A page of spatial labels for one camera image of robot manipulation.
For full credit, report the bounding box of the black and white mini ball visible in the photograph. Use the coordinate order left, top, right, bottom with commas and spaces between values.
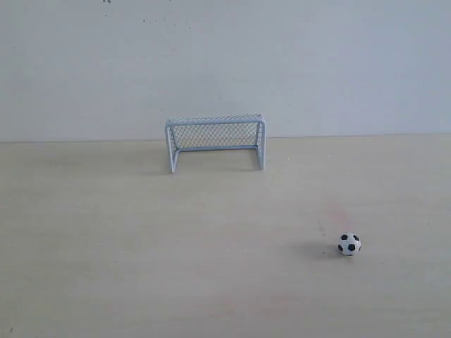
338, 232, 362, 256

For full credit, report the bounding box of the small white soccer goal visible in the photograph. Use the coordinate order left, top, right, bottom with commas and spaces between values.
165, 114, 266, 173

